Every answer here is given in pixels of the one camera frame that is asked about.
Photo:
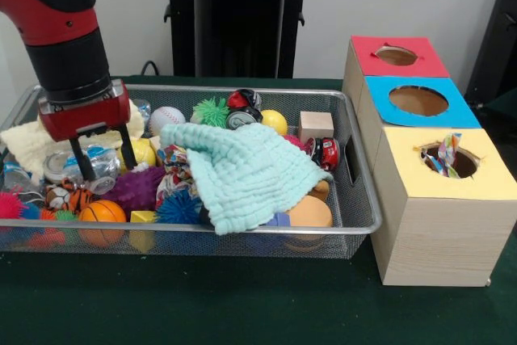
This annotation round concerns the small wooden cube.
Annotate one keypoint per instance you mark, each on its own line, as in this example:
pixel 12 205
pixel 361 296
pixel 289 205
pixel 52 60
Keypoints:
pixel 315 127

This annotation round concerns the yellow ball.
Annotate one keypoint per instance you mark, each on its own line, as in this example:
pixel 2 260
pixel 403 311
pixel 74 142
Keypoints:
pixel 145 153
pixel 275 123

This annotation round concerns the shallow clear mesh bin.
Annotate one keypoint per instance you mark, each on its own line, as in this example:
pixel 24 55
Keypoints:
pixel 357 199

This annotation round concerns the mint green cloth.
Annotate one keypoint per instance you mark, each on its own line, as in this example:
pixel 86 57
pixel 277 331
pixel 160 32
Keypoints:
pixel 242 171

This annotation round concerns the peach orange ball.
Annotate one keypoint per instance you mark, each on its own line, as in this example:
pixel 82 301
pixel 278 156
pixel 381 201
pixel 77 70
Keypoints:
pixel 308 212

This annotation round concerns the green spiky ball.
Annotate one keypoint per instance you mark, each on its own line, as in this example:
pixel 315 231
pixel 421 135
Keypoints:
pixel 212 112

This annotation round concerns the orange toy basketball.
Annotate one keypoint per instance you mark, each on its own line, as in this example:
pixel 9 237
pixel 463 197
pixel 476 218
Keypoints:
pixel 102 214

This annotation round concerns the black chair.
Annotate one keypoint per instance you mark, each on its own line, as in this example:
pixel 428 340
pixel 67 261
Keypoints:
pixel 497 38

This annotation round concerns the white toy baseball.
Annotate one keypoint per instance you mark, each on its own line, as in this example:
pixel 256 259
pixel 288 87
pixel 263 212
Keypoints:
pixel 166 119

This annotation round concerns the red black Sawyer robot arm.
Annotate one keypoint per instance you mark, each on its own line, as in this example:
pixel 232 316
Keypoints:
pixel 56 30

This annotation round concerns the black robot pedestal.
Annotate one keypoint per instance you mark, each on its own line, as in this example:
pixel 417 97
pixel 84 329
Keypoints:
pixel 234 22

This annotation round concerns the colourful polka dot cloth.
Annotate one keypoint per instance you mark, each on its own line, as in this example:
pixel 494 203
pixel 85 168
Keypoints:
pixel 447 155

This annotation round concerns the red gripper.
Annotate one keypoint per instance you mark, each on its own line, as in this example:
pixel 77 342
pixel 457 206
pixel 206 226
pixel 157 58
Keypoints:
pixel 85 117

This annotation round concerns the cream yellow cloth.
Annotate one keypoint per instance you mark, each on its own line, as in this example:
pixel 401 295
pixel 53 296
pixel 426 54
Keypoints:
pixel 24 143

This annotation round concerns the wooden box with three holes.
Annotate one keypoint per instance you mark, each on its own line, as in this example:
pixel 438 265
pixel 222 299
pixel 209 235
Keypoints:
pixel 436 232

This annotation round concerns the pink spiky ball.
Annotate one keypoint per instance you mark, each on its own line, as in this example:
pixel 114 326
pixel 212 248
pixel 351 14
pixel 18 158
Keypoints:
pixel 10 204

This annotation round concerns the clear plastic packet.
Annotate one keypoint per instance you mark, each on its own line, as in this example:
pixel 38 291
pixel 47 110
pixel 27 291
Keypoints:
pixel 103 166

